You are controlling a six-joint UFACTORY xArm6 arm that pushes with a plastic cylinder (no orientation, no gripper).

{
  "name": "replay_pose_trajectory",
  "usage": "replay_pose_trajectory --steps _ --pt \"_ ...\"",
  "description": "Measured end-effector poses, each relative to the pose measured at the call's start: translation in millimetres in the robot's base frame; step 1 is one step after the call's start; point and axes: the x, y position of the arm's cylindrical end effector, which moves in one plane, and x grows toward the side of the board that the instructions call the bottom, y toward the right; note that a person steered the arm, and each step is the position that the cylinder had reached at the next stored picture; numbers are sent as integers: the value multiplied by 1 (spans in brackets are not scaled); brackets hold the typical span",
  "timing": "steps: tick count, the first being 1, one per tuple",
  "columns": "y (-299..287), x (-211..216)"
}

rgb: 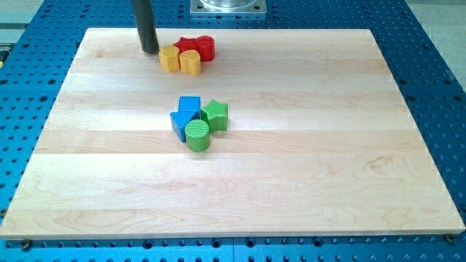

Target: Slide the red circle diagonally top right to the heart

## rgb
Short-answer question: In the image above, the yellow heart block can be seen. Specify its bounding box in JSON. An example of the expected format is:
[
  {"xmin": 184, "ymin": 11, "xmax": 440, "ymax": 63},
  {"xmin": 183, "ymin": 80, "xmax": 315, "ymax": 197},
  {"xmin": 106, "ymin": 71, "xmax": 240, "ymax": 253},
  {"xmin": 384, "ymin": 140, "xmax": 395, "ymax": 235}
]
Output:
[{"xmin": 179, "ymin": 49, "xmax": 202, "ymax": 76}]

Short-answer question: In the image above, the green star block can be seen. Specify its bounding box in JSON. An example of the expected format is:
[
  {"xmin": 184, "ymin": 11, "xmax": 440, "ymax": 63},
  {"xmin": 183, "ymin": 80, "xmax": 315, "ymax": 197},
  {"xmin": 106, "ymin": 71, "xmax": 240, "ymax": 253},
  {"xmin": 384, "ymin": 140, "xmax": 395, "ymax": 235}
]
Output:
[{"xmin": 200, "ymin": 99, "xmax": 229, "ymax": 133}]

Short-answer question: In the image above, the green cylinder block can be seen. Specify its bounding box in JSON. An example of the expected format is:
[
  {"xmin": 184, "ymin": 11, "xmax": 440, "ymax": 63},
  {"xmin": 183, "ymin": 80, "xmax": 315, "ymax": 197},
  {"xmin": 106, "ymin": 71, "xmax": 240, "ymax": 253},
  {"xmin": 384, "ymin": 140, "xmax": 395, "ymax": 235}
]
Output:
[{"xmin": 185, "ymin": 119, "xmax": 210, "ymax": 152}]

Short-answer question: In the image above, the blue cube block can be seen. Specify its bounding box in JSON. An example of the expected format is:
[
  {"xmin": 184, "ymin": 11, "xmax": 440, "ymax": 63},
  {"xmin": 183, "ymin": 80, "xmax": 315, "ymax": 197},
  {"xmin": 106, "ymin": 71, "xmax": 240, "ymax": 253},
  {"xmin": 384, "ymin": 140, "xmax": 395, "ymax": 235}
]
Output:
[{"xmin": 178, "ymin": 96, "xmax": 201, "ymax": 114}]

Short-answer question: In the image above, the blue triangle block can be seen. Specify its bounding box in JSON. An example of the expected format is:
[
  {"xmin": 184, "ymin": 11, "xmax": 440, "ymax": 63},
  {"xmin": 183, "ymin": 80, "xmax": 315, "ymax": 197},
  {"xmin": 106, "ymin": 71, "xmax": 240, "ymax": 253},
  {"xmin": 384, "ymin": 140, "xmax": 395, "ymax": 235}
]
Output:
[{"xmin": 170, "ymin": 111, "xmax": 199, "ymax": 143}]

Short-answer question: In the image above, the light wooden board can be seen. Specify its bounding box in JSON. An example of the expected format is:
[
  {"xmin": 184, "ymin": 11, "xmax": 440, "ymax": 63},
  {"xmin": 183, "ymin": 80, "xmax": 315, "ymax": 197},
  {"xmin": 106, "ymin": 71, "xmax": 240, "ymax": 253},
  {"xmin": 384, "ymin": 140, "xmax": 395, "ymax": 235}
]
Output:
[{"xmin": 1, "ymin": 28, "xmax": 465, "ymax": 239}]

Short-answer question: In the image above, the red cylinder block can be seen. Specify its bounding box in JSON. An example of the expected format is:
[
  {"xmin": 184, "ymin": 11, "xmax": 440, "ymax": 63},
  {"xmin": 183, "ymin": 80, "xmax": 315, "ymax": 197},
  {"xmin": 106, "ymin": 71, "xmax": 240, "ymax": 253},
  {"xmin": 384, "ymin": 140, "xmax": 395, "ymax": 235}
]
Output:
[{"xmin": 195, "ymin": 36, "xmax": 216, "ymax": 62}]

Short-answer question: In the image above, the yellow hexagon block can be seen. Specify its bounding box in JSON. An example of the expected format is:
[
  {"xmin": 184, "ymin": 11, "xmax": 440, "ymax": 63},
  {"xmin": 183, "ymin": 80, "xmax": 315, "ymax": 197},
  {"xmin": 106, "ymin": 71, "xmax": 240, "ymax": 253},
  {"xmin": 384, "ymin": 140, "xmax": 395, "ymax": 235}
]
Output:
[{"xmin": 159, "ymin": 45, "xmax": 180, "ymax": 72}]

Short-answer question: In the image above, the red star block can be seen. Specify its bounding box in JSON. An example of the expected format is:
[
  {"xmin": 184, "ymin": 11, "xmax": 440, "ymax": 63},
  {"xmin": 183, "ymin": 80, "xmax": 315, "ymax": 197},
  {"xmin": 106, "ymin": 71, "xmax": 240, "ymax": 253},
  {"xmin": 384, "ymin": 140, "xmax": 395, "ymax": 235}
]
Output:
[{"xmin": 173, "ymin": 37, "xmax": 197, "ymax": 53}]

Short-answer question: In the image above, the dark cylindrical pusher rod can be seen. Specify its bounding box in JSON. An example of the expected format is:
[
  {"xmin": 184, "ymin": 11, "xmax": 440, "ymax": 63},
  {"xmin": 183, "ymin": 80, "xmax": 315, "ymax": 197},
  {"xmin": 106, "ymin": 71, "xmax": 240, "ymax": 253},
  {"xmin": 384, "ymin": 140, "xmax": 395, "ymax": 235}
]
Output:
[{"xmin": 131, "ymin": 0, "xmax": 159, "ymax": 54}]

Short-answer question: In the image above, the blue perforated metal table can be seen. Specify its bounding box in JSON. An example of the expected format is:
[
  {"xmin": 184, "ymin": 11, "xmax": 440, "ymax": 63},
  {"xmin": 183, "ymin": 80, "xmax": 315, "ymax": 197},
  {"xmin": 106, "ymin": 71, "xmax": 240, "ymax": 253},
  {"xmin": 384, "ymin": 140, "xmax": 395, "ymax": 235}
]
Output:
[{"xmin": 1, "ymin": 1, "xmax": 465, "ymax": 261}]

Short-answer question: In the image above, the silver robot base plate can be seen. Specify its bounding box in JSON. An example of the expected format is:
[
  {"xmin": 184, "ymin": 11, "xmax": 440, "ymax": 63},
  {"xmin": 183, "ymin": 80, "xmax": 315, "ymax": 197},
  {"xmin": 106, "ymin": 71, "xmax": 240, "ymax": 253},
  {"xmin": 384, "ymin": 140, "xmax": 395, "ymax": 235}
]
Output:
[{"xmin": 190, "ymin": 0, "xmax": 267, "ymax": 15}]

